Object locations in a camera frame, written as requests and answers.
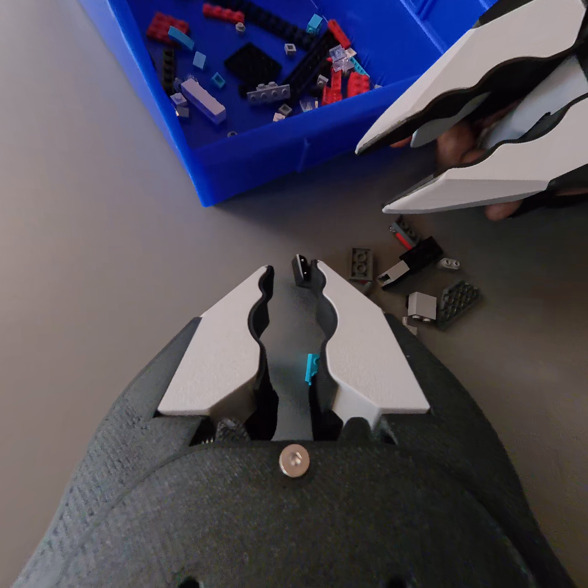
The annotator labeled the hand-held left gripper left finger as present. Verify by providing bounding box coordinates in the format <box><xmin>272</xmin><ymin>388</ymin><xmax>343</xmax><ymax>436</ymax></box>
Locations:
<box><xmin>156</xmin><ymin>265</ymin><xmax>275</xmax><ymax>417</ymax></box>

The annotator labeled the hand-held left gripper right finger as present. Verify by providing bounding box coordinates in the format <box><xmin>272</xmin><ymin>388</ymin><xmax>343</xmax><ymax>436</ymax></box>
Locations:
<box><xmin>311</xmin><ymin>260</ymin><xmax>432</xmax><ymax>424</ymax></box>

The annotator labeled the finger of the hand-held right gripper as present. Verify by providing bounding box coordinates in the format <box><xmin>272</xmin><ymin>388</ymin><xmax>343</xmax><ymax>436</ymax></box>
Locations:
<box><xmin>382</xmin><ymin>98</ymin><xmax>588</xmax><ymax>215</ymax></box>
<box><xmin>355</xmin><ymin>0</ymin><xmax>588</xmax><ymax>155</ymax></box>

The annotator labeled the light grey slope brick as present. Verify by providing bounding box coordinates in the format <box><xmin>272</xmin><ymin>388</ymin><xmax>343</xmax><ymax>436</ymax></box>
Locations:
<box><xmin>406</xmin><ymin>292</ymin><xmax>438</xmax><ymax>323</ymax></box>

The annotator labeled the red and dark grey brick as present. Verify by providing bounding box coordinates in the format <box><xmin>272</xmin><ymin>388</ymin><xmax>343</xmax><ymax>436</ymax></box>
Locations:
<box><xmin>390</xmin><ymin>215</ymin><xmax>422</xmax><ymax>250</ymax></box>

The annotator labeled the black and white brick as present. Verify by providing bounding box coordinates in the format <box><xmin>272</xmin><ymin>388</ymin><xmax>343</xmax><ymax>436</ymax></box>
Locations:
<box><xmin>377</xmin><ymin>236</ymin><xmax>444</xmax><ymax>291</ymax></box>

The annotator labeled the grey desk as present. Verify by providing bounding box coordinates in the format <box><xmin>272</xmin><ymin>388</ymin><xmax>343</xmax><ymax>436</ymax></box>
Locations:
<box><xmin>0</xmin><ymin>0</ymin><xmax>588</xmax><ymax>588</ymax></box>

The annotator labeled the person's right hand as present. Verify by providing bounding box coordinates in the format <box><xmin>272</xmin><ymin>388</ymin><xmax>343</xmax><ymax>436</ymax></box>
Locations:
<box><xmin>390</xmin><ymin>103</ymin><xmax>526</xmax><ymax>222</ymax></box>

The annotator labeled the dark grey wedge plate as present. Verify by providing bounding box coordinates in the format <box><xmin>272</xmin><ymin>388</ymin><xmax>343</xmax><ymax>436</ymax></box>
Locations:
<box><xmin>435</xmin><ymin>280</ymin><xmax>482</xmax><ymax>332</ymax></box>

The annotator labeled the large blue plastic bin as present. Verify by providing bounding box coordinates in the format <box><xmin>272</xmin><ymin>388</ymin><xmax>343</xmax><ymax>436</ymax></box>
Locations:
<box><xmin>78</xmin><ymin>0</ymin><xmax>501</xmax><ymax>208</ymax></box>

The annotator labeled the pile of mixed toy bricks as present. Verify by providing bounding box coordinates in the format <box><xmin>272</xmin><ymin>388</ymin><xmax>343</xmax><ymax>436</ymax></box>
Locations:
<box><xmin>147</xmin><ymin>0</ymin><xmax>383</xmax><ymax>138</ymax></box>

